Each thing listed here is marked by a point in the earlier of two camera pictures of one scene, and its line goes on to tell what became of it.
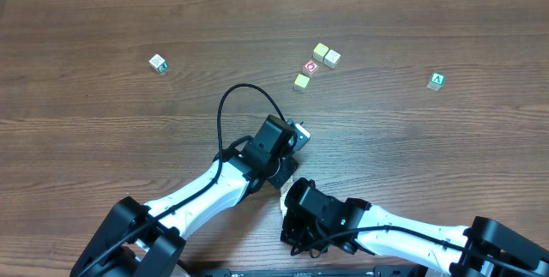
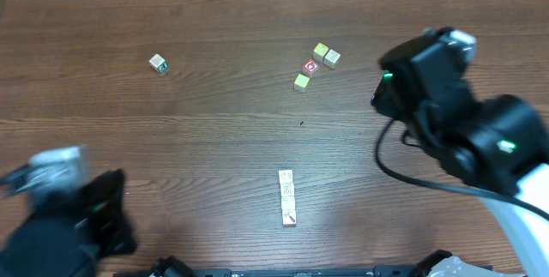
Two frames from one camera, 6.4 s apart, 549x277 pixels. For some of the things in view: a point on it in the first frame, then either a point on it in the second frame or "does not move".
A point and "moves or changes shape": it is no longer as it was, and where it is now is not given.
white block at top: (331, 58) does not move
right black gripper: (292, 231) to (387, 102)
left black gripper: (283, 177) to (109, 193)
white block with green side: (159, 63) does not move
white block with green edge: (282, 205) moves or changes shape
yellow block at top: (319, 51) does not move
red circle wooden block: (310, 67) does not move
